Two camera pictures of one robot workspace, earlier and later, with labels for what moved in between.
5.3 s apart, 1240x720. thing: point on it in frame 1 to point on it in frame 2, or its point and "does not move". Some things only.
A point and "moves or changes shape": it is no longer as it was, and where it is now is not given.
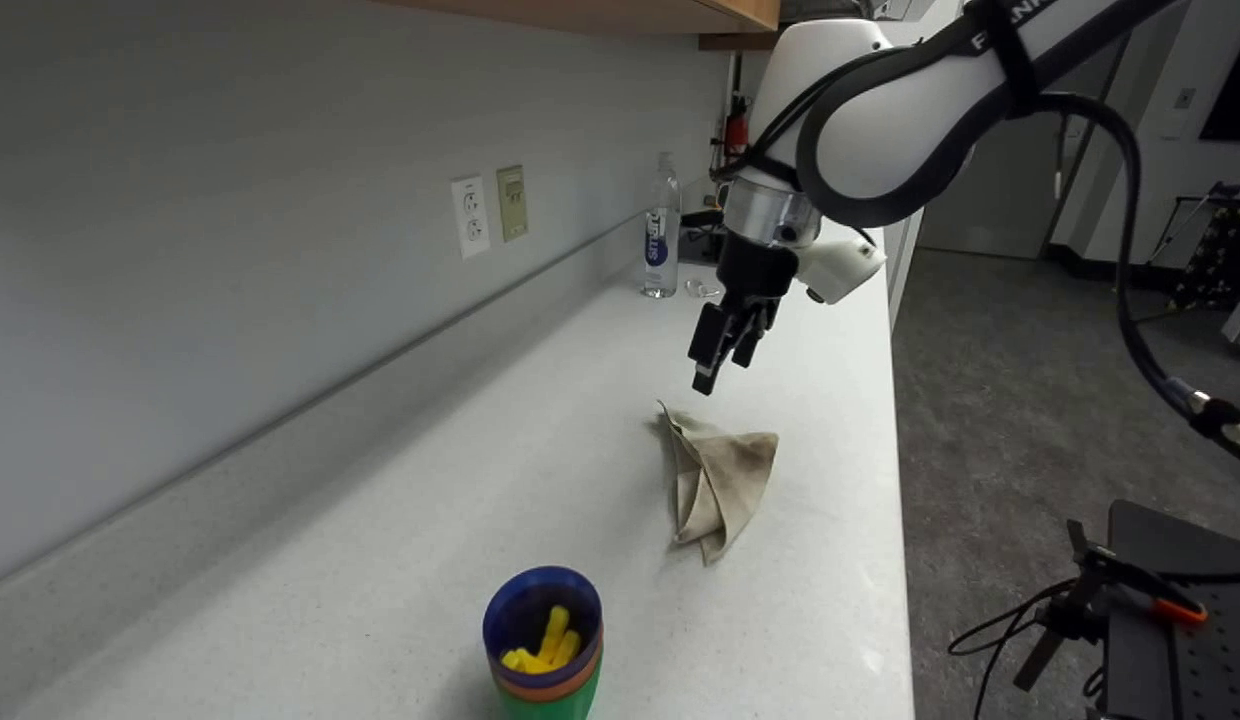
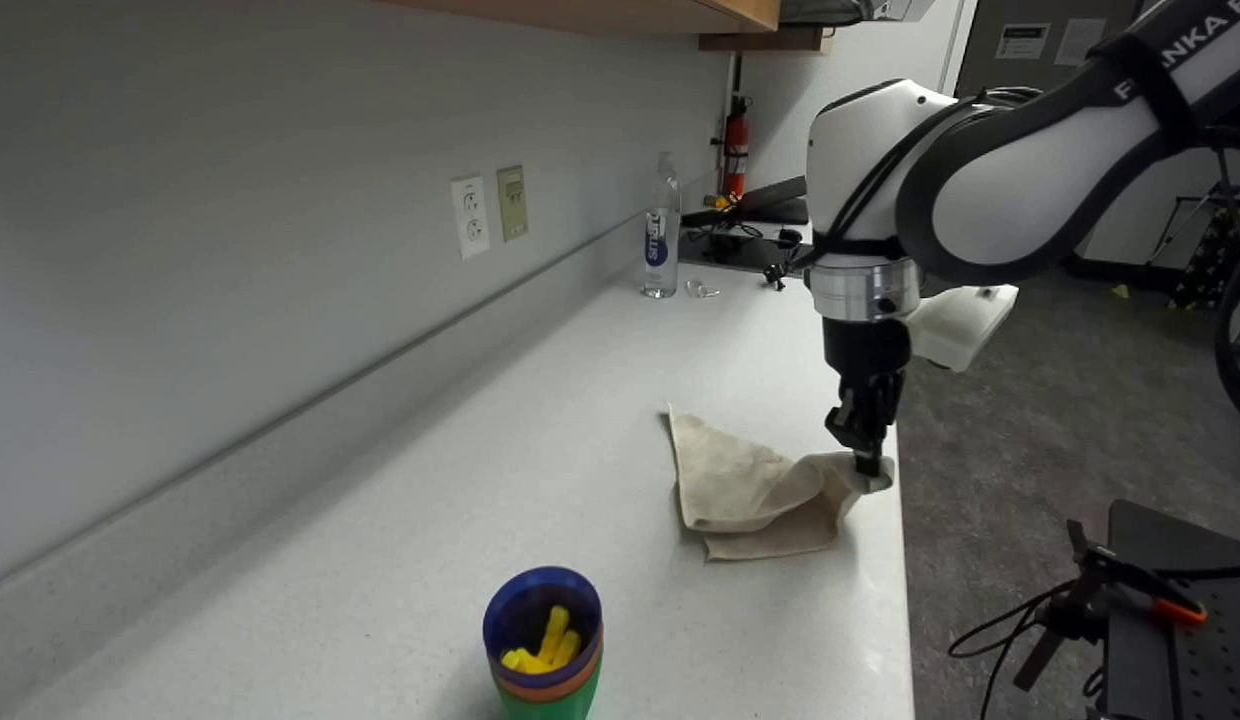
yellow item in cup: (555, 650) does not move
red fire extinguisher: (739, 133) does not move
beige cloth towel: (715, 478) moves or changes shape
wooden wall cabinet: (673, 13) does not move
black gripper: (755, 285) to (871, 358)
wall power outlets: (515, 201) does not move
